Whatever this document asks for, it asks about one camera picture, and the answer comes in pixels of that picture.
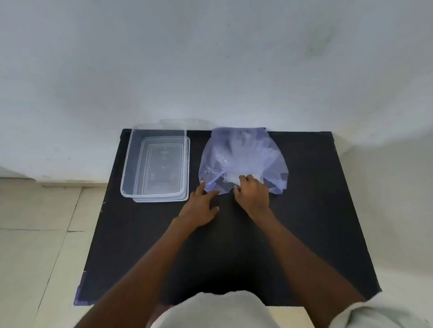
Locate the person's right hand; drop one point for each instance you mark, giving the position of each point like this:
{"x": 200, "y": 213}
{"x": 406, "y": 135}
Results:
{"x": 254, "y": 199}

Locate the person's left hand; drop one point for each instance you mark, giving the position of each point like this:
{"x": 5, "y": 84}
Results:
{"x": 198, "y": 209}

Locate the person's right thumb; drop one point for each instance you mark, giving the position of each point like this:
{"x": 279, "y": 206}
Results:
{"x": 236, "y": 194}

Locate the person's left thumb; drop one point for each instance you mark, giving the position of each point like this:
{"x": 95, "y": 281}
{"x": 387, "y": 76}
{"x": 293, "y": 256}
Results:
{"x": 213, "y": 210}

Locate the translucent blue plastic bag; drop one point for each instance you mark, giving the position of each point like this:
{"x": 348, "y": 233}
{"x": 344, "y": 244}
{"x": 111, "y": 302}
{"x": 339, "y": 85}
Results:
{"x": 216, "y": 165}

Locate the person's left forearm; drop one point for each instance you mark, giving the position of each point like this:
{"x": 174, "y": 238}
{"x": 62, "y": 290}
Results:
{"x": 135, "y": 273}

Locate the person's right forearm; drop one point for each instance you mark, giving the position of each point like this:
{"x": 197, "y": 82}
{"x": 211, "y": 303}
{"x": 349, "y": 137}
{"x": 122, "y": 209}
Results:
{"x": 311, "y": 267}

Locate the clear plastic container lid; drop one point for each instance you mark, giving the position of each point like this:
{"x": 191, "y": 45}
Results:
{"x": 165, "y": 200}

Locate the clear plastic container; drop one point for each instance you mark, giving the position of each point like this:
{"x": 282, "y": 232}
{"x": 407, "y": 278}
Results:
{"x": 135, "y": 162}

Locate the person's white shirt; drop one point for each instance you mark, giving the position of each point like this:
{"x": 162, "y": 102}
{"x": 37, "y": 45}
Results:
{"x": 220, "y": 311}

